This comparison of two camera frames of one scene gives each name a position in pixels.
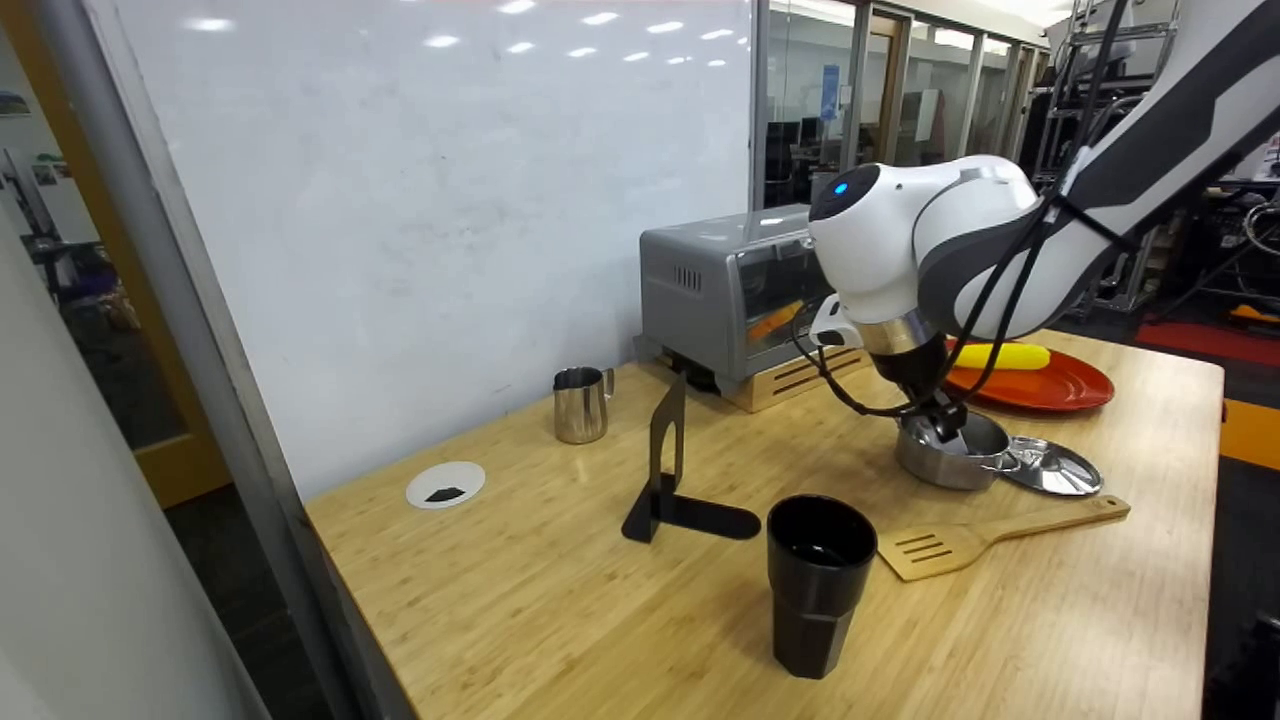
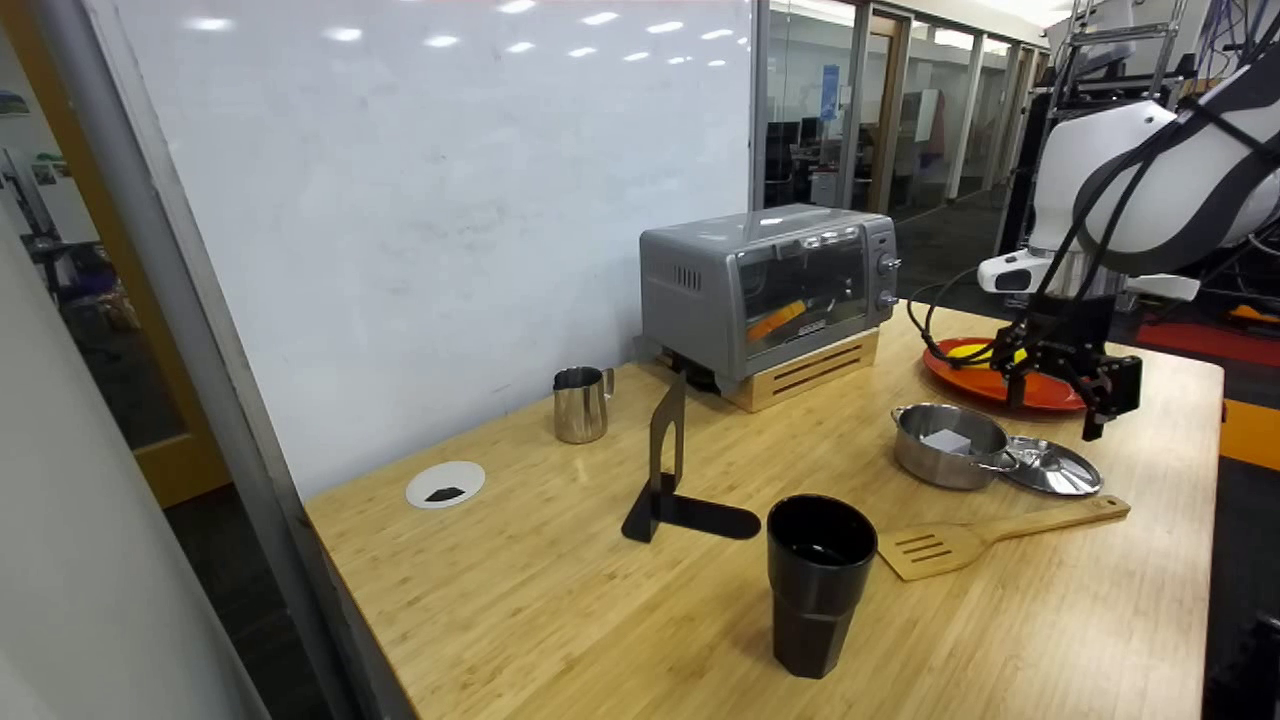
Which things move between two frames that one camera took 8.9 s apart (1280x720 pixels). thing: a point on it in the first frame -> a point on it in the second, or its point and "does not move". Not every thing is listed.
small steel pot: (951, 466) does not move
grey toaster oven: (732, 288) does not move
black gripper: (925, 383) -> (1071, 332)
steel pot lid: (1048, 466) does not move
